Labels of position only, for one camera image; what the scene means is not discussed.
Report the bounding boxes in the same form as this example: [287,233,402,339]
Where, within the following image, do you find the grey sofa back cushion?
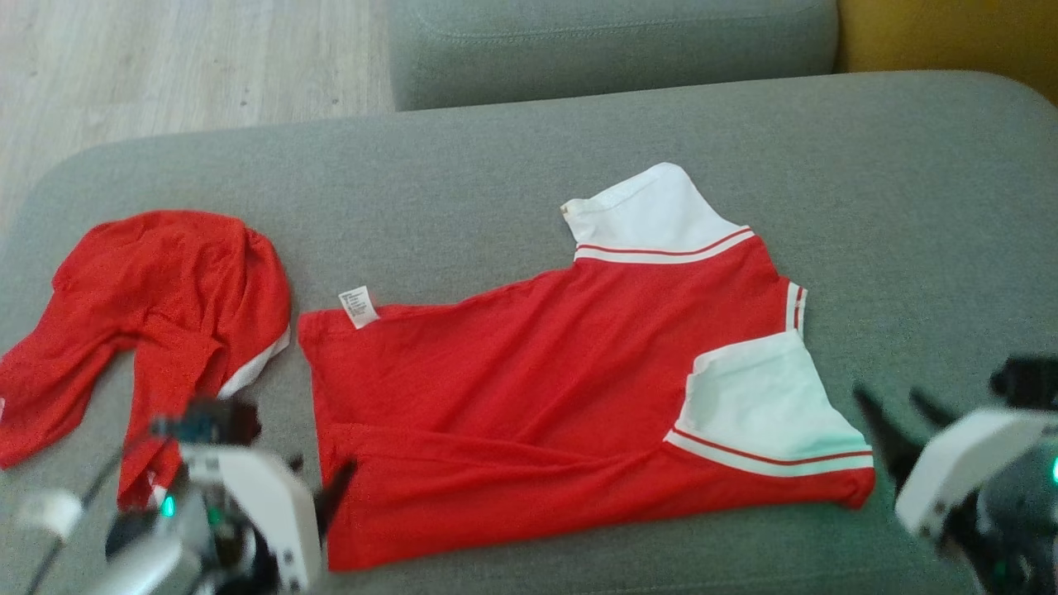
[388,0,841,113]

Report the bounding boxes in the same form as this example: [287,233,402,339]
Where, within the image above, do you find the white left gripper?
[177,445,359,593]

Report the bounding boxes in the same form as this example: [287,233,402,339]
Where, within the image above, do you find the wide yellow sofa back cushion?
[834,0,1058,105]

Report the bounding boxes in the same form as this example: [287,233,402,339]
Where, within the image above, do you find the left black cable teal plug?
[16,408,212,595]

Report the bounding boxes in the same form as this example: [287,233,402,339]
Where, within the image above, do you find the grey fabric sofa chaise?
[0,70,1058,595]

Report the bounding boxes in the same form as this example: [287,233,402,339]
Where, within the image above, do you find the red mesh shorts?
[0,209,293,510]

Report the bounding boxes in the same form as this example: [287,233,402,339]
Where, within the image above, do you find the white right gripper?
[852,387,1058,539]

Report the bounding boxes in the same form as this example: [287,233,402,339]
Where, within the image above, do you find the red jersey with white trim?
[295,161,878,574]

